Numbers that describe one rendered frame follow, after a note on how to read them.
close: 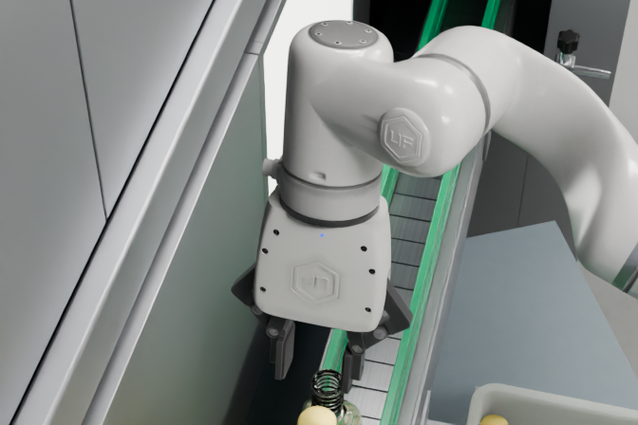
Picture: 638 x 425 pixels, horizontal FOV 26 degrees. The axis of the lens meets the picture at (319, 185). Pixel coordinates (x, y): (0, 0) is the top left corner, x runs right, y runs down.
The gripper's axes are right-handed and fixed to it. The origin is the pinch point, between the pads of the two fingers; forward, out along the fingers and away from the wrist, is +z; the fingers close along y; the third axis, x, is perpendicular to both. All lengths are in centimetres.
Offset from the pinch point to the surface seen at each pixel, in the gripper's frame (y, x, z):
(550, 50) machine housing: 11, 104, 17
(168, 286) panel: -12.2, -1.1, -4.9
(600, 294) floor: 27, 150, 89
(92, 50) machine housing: -15.2, -8.5, -28.5
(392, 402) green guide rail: 3.5, 24.3, 23.1
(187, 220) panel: -12.4, 3.9, -8.1
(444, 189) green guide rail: 3, 55, 15
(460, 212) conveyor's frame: 5, 62, 22
